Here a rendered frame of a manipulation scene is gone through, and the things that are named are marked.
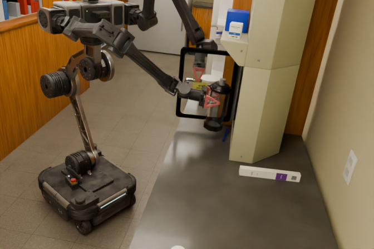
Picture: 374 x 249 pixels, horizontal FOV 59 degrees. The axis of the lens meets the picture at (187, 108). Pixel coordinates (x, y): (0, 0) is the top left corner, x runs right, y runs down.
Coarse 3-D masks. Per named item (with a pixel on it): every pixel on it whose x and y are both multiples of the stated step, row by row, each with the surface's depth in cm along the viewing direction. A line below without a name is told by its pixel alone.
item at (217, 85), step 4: (220, 80) 160; (224, 80) 159; (212, 84) 163; (216, 84) 160; (220, 84) 160; (224, 84) 161; (216, 88) 159; (220, 88) 158; (224, 88) 159; (228, 88) 160
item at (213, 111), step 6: (210, 84) 163; (216, 90) 158; (210, 96) 163; (216, 96) 160; (222, 96) 160; (228, 96) 162; (210, 102) 163; (222, 102) 161; (210, 108) 164; (216, 108) 162; (222, 108) 163; (210, 114) 165; (216, 114) 164; (222, 114) 165; (210, 120) 166; (216, 120) 165; (222, 120) 168; (216, 126) 167
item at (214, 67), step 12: (204, 48) 169; (192, 60) 171; (204, 60) 171; (216, 60) 171; (228, 60) 170; (192, 72) 174; (204, 72) 174; (216, 72) 173; (228, 72) 173; (192, 84) 177; (204, 84) 177; (228, 84) 176; (204, 96) 179; (180, 108) 183; (192, 108) 183; (204, 108) 182
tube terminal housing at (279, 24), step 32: (256, 0) 128; (288, 0) 128; (256, 32) 133; (288, 32) 136; (256, 64) 138; (288, 64) 144; (256, 96) 144; (288, 96) 154; (256, 128) 150; (256, 160) 159
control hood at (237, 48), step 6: (222, 36) 143; (246, 36) 147; (222, 42) 137; (228, 42) 136; (234, 42) 136; (240, 42) 136; (246, 42) 136; (228, 48) 138; (234, 48) 137; (240, 48) 137; (246, 48) 136; (234, 54) 138; (240, 54) 138; (246, 54) 138; (234, 60) 139; (240, 60) 139
